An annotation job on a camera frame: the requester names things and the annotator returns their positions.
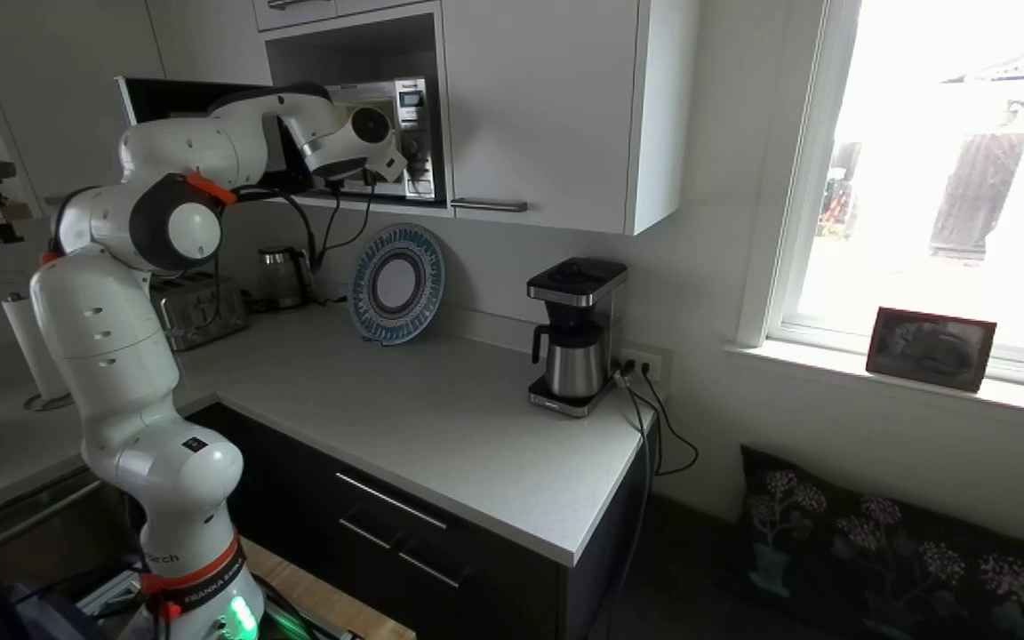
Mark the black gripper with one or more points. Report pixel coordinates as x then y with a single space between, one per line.
413 142

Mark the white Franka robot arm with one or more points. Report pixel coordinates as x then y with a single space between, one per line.
108 343

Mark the stainless steel microwave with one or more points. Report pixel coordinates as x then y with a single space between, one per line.
419 183

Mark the white microwave cabinet niche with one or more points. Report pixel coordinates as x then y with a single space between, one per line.
345 46

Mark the blue patterned decorative plate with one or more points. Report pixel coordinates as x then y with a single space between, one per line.
395 287

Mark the black microwave door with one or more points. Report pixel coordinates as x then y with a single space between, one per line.
178 98

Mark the silver metal canister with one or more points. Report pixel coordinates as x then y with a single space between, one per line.
286 277

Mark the steel and black coffee maker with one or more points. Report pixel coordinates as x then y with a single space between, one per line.
574 343

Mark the white outlet by coffee maker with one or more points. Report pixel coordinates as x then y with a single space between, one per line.
645 361

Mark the dark lower drawer cabinet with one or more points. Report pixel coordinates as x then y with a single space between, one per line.
441 557

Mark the white paper towel roll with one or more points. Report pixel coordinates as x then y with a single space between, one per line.
25 355

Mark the white framed window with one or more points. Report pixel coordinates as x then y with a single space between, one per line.
951 180

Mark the dark floral pillow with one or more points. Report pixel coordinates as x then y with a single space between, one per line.
890 557

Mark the wall control panel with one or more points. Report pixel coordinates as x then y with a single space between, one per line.
203 310

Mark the small dark picture frame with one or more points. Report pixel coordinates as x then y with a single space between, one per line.
931 347

